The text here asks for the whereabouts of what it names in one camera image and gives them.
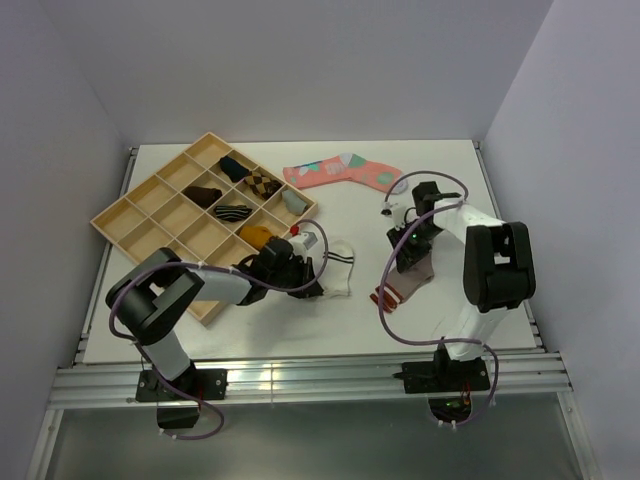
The dark brown rolled sock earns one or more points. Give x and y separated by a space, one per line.
204 197

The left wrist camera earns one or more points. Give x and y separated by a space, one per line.
301 241

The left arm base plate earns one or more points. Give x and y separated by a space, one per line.
210 385

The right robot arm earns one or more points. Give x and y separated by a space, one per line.
497 276

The brown argyle rolled sock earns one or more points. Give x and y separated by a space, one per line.
262 185

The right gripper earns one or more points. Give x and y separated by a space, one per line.
405 259

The grey rolled sock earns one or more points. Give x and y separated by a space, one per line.
293 203

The aluminium frame rail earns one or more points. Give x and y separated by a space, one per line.
351 378

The taupe sock with red stripes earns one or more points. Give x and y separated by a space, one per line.
400 287

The pink patterned sock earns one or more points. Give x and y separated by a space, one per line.
346 167

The dark teal rolled sock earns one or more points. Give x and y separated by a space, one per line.
233 169

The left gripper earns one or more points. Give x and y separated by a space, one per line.
306 276

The mustard yellow rolled sock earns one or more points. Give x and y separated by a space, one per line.
255 236

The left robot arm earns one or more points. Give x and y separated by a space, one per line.
146 304

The wooden divided tray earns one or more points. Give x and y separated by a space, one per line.
156 214

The black white striped rolled sock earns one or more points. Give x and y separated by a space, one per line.
232 213

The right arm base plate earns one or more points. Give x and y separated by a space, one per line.
431 377

